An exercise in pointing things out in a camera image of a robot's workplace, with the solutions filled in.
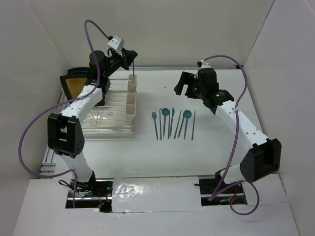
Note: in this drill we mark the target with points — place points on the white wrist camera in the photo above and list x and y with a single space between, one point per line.
203 64
116 43

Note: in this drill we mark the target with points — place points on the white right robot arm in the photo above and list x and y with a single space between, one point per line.
262 154

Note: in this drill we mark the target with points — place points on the teal chopstick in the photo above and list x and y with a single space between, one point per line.
169 121
160 126
193 126
176 130

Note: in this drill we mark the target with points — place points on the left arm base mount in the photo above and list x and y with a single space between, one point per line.
99 197

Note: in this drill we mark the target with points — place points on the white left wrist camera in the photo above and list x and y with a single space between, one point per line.
116 43

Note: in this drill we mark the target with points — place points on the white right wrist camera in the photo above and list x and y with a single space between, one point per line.
203 64

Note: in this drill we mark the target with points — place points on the black framed yellow plate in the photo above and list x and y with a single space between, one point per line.
73 81

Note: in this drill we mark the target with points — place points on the small teal fork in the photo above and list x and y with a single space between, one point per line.
154 116

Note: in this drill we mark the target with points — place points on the teal spoon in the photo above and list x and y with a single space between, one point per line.
187 115
165 113

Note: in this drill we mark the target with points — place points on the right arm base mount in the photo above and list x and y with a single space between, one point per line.
207 185

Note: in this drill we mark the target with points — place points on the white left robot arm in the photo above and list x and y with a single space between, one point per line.
65 135

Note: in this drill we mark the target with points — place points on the cream utensil holder near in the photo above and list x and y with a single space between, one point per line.
130 107

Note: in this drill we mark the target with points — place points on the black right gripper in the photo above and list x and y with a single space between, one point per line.
184 79

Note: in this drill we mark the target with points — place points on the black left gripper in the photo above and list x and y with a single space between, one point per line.
127 56

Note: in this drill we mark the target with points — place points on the clear dish rack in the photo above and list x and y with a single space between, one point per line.
109 120

